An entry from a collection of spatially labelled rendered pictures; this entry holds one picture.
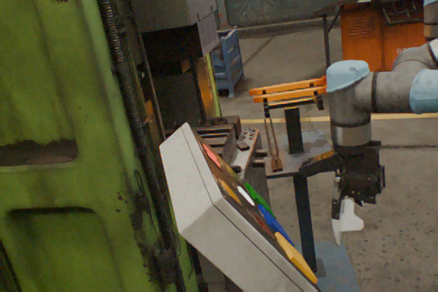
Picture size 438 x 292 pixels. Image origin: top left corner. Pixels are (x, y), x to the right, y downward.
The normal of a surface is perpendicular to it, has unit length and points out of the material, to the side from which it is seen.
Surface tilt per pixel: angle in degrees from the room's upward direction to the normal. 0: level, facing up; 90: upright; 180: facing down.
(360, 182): 90
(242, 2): 89
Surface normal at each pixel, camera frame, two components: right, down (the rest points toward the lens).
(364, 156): -0.57, 0.38
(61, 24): -0.22, 0.36
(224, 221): 0.21, 0.31
